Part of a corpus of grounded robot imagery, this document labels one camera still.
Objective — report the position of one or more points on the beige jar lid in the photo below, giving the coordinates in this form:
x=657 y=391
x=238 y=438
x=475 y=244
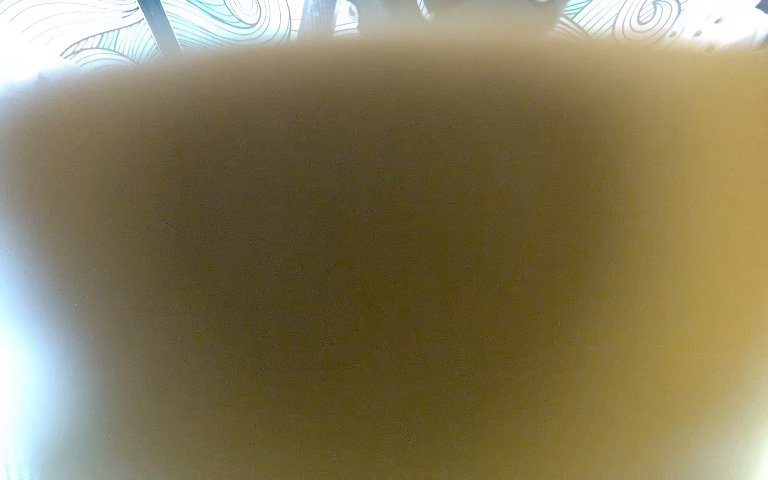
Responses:
x=423 y=258

